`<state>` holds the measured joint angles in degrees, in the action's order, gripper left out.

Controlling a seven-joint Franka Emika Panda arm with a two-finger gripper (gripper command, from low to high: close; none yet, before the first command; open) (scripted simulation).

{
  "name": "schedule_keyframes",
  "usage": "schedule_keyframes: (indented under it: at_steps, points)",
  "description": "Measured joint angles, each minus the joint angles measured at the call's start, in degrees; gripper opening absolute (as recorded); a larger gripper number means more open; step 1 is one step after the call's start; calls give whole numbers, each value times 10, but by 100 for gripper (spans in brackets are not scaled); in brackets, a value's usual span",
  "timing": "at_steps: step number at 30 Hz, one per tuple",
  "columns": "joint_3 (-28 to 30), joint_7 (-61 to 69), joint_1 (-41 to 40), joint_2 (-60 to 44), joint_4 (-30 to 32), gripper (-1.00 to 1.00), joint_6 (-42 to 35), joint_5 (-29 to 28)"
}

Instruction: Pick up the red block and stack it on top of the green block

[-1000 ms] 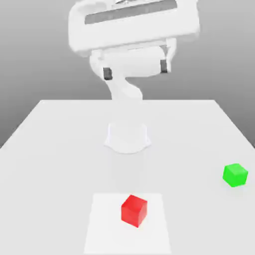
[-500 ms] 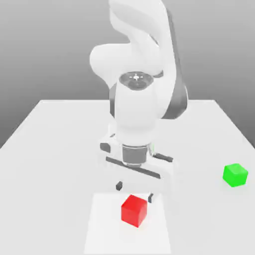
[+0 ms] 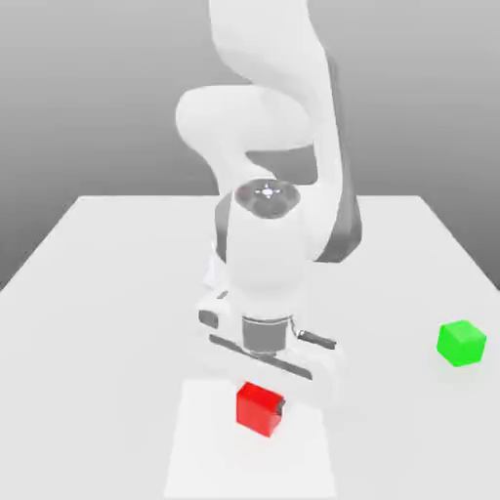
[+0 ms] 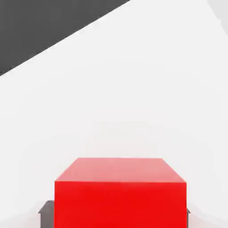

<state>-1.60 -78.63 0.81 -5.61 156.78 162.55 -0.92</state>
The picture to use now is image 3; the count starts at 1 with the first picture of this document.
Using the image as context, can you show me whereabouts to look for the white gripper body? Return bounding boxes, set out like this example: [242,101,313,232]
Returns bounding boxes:
[199,330,345,396]

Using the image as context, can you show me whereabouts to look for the small green cube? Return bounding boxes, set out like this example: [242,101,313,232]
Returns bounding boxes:
[436,318,488,368]

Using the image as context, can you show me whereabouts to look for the small red cube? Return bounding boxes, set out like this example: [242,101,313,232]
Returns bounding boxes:
[235,381,286,438]

